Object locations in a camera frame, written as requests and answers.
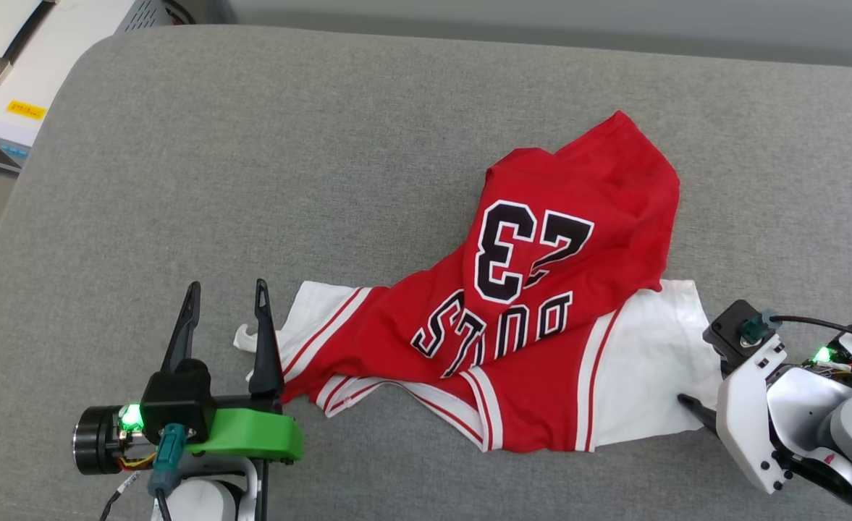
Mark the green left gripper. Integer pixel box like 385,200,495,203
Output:
72,278,305,476

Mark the white partition panel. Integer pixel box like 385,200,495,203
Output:
229,0,852,70

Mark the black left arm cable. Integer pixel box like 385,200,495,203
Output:
98,424,188,521

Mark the yellow warning label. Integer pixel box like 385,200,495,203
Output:
5,99,48,121

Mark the red basketball jersey number 23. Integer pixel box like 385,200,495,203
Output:
234,110,723,454

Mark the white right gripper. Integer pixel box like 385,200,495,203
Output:
677,336,793,497

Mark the black strap handle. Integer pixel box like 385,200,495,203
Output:
0,0,58,87

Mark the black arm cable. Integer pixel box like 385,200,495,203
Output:
740,309,852,347
98,424,188,521

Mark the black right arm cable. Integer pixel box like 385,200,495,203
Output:
740,309,852,347

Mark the white equipment box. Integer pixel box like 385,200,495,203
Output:
0,0,182,175

